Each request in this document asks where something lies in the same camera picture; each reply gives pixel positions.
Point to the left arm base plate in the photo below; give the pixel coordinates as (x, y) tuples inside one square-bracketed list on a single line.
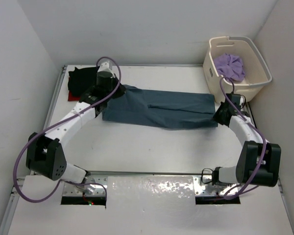
[(95, 186)]

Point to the purple t-shirt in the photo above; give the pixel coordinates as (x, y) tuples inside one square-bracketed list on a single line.
[(230, 66)]

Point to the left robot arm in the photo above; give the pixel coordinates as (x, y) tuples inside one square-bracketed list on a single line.
[(45, 153)]

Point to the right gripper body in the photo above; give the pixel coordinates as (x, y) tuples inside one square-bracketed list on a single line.
[(218, 115)]

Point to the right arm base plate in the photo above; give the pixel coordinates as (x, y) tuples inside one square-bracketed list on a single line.
[(203, 187)]

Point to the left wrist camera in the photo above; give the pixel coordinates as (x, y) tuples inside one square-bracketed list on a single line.
[(106, 66)]

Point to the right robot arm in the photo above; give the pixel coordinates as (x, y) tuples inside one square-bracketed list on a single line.
[(254, 149)]

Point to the black t-shirt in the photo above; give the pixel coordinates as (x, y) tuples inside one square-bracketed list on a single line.
[(81, 79)]

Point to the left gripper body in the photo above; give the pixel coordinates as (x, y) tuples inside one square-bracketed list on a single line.
[(114, 81)]

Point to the blue-grey t-shirt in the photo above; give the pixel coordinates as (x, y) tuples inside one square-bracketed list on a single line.
[(162, 109)]

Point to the red t-shirt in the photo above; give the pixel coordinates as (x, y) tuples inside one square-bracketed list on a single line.
[(72, 98)]

